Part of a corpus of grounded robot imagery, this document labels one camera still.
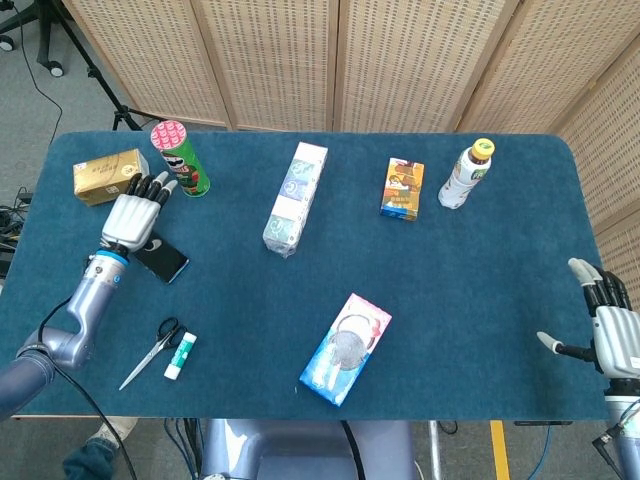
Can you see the blue pink cookie box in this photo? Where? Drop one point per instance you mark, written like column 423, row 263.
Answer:
column 346, row 348

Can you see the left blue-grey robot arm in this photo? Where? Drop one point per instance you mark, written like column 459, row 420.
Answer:
column 75, row 320

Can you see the orange drink carton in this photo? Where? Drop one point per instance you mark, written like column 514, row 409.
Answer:
column 402, row 189

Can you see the silver metal table leg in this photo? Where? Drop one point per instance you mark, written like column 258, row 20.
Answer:
column 435, row 450

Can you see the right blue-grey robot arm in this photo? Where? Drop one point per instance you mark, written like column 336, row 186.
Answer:
column 625, row 435

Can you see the black tripod stand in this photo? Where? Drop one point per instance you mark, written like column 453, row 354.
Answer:
column 102, row 80

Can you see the white bottle with yellow cap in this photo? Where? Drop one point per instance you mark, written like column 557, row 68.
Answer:
column 465, row 175

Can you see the gold rectangular box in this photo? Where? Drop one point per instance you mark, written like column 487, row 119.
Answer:
column 102, row 176

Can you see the white sneaker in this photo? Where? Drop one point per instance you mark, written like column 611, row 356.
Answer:
column 112, row 434

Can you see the blue-grey robot torso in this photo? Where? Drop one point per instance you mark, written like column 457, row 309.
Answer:
column 300, row 450

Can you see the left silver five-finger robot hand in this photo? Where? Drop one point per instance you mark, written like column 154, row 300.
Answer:
column 131, row 220

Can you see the long white wrapped box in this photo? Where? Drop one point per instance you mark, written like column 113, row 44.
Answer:
column 295, row 197

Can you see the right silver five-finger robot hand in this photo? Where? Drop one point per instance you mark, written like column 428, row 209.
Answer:
column 617, row 345

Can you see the black wheeled stand base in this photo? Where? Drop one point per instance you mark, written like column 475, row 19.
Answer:
column 45, row 30

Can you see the white green glue stick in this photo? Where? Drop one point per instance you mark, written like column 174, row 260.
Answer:
column 180, row 355

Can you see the green Pringles can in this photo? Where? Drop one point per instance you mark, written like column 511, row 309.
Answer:
column 182, row 160

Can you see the wooden woven folding screen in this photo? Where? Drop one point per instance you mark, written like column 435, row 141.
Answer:
column 400, row 65

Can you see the dark blue table mat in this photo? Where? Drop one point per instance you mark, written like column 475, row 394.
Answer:
column 450, row 300

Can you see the light blue smartphone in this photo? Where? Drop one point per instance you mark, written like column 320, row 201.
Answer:
column 165, row 262

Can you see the blue jeans leg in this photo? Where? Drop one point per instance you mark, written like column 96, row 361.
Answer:
column 87, row 462

